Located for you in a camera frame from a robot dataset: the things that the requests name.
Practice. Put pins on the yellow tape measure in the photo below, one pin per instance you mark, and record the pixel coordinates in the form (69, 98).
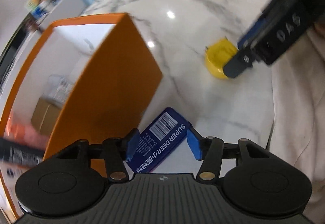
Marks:
(217, 55)

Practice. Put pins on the pink pump lotion bottle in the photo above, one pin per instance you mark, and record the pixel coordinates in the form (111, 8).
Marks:
(26, 135)

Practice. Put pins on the black shower gel tube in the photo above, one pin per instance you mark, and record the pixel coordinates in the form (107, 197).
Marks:
(15, 153)

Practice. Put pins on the brown cardboard cube box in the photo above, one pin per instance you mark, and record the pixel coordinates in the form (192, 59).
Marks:
(45, 116)

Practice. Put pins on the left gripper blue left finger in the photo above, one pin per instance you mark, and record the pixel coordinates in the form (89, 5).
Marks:
(131, 143)

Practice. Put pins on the person right hand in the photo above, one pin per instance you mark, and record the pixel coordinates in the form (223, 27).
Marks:
(319, 27)

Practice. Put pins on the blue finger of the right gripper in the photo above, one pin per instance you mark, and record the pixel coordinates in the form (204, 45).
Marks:
(247, 39)
(238, 64)

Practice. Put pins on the blue Super Deer tin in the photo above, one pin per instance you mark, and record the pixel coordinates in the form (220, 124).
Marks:
(158, 140)

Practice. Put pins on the clear plastic box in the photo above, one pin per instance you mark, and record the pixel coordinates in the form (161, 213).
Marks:
(57, 89)

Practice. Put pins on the orange cardboard storage box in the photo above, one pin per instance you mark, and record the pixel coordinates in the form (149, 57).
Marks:
(115, 78)

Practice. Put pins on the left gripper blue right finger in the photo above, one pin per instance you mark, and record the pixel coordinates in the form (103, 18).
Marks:
(197, 143)

